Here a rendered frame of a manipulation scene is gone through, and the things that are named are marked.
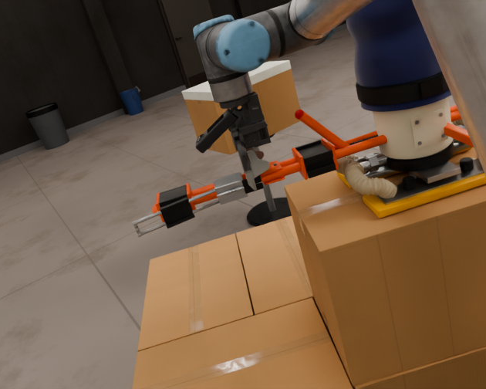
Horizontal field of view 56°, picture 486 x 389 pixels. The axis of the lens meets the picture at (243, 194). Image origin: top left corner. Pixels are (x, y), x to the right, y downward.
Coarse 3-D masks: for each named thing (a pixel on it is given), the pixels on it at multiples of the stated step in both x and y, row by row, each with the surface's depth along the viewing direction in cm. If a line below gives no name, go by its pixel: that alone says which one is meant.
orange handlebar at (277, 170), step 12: (456, 108) 112; (372, 132) 112; (444, 132) 103; (456, 132) 98; (360, 144) 108; (372, 144) 108; (468, 144) 95; (336, 156) 108; (276, 168) 108; (288, 168) 108; (300, 168) 108; (264, 180) 108; (276, 180) 108; (192, 192) 111
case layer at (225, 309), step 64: (192, 256) 196; (256, 256) 181; (192, 320) 155; (256, 320) 146; (320, 320) 138; (192, 384) 129; (256, 384) 122; (320, 384) 117; (384, 384) 113; (448, 384) 116
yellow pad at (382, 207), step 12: (468, 168) 105; (480, 168) 105; (408, 180) 104; (420, 180) 108; (444, 180) 105; (456, 180) 103; (468, 180) 103; (480, 180) 102; (408, 192) 104; (420, 192) 103; (432, 192) 102; (444, 192) 102; (456, 192) 103; (372, 204) 105; (384, 204) 104; (396, 204) 102; (408, 204) 102; (420, 204) 102; (384, 216) 102
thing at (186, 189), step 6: (186, 186) 112; (162, 192) 112; (168, 192) 111; (174, 192) 110; (180, 192) 109; (186, 192) 108; (156, 198) 110; (162, 198) 108; (168, 198) 107; (174, 198) 106; (180, 198) 106; (156, 204) 106; (162, 204) 106; (168, 204) 107; (192, 204) 107; (192, 210) 108; (162, 216) 108
